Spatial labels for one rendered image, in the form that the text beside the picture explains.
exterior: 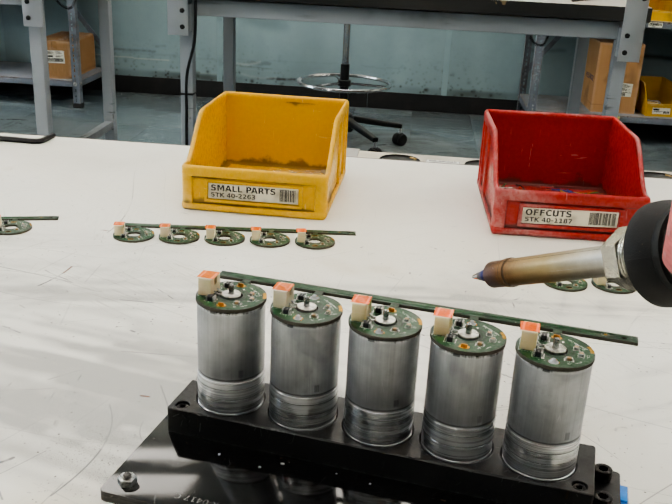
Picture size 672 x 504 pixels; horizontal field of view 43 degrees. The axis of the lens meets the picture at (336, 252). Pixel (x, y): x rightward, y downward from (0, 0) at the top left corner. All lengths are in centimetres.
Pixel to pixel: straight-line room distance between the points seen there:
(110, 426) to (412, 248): 25
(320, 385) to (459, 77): 444
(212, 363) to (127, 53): 468
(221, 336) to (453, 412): 8
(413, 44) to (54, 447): 441
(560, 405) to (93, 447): 17
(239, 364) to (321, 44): 444
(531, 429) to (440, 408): 3
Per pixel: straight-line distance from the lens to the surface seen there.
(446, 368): 28
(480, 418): 29
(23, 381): 39
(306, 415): 30
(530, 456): 29
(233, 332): 30
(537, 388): 28
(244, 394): 31
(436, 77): 472
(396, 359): 29
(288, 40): 474
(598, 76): 436
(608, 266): 22
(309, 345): 29
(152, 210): 59
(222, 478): 30
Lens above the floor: 94
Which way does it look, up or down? 21 degrees down
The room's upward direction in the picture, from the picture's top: 3 degrees clockwise
